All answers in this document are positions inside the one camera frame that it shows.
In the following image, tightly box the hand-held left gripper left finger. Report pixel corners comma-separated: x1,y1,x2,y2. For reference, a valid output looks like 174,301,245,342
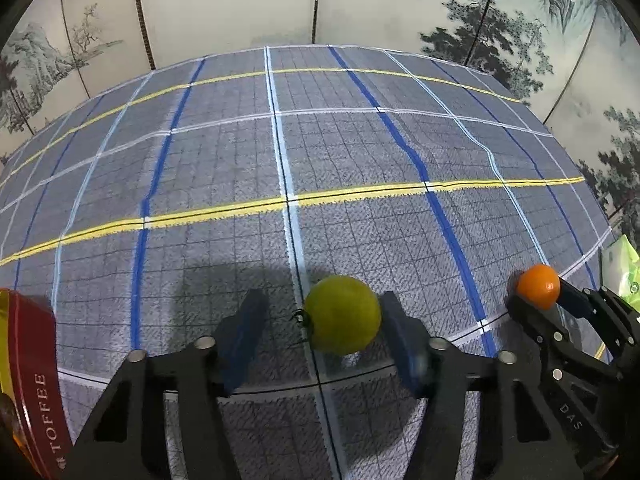
62,288,271,480

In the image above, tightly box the green tissue pack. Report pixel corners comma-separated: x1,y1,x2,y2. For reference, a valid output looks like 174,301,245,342
600,235,640,311

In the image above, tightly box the green tomato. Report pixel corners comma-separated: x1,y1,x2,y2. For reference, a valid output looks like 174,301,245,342
294,275,382,356

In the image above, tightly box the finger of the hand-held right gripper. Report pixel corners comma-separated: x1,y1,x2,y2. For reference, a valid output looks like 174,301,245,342
507,294,569,349
559,279,640,362

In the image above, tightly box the blue plaid tablecloth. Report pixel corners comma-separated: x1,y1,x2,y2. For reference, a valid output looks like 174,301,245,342
0,45,619,480

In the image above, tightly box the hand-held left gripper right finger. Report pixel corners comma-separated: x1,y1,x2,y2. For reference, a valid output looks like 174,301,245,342
380,290,584,480

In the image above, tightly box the orange mandarin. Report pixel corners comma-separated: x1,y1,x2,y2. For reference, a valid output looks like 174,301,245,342
516,263,561,310

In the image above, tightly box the red and gold tin box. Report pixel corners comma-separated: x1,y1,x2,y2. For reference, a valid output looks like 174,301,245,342
0,287,64,471

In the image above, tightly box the painted folding screen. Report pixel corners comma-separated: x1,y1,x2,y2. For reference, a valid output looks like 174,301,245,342
0,0,640,242

